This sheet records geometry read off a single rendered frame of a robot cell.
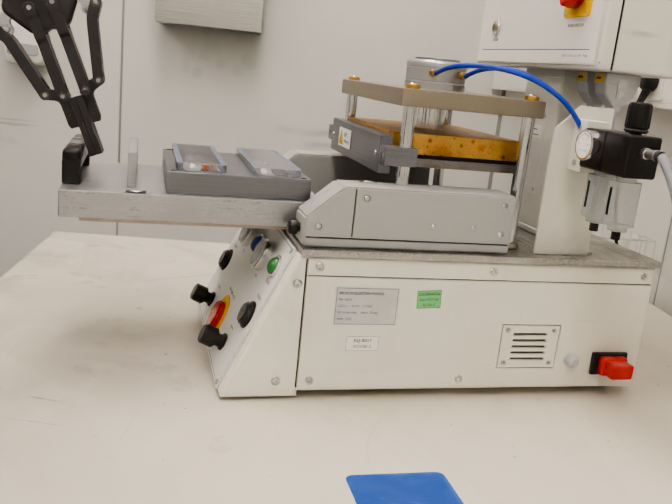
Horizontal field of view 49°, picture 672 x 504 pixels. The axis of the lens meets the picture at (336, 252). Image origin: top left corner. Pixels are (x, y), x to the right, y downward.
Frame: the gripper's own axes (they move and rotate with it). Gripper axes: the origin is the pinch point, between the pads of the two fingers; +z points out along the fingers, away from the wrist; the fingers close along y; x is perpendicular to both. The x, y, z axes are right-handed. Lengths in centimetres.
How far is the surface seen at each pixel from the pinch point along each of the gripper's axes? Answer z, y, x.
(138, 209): 9.6, -3.3, 10.4
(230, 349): 28.3, -7.9, 11.4
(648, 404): 51, -56, 18
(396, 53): 12, -80, -136
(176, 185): 8.4, -8.0, 9.3
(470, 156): 15.5, -42.5, 8.9
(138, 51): -9, -5, -145
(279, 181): 11.5, -19.2, 9.1
